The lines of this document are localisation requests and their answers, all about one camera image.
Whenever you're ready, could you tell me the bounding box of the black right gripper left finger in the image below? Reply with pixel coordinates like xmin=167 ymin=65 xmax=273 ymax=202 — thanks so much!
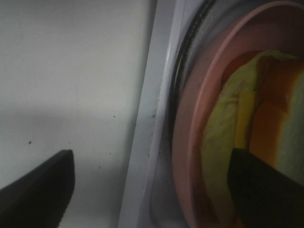
xmin=0 ymin=150 xmax=75 ymax=228

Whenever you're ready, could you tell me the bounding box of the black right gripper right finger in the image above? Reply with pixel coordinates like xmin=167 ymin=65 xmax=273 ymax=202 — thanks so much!
xmin=228 ymin=148 xmax=304 ymax=228

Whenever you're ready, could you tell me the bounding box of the toast sandwich with cheese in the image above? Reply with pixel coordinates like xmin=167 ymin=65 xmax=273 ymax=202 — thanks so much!
xmin=201 ymin=50 xmax=304 ymax=228

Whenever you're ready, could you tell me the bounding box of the white microwave oven body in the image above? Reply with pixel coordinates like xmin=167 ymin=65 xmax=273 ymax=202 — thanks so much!
xmin=117 ymin=0 xmax=214 ymax=228

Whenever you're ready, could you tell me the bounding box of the pink round plate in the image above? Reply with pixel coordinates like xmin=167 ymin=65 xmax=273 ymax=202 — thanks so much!
xmin=172 ymin=0 xmax=304 ymax=228

